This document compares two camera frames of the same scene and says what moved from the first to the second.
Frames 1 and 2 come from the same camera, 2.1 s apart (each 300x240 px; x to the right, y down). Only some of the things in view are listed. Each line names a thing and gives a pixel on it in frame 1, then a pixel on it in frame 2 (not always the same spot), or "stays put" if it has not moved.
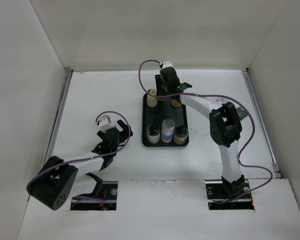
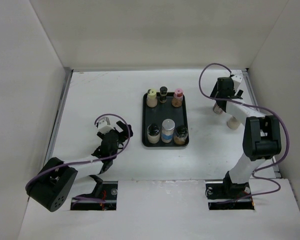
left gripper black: [126, 129] stays put
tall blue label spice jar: [168, 128] stays put
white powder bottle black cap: [153, 133] stays put
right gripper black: [159, 80] to [215, 92]
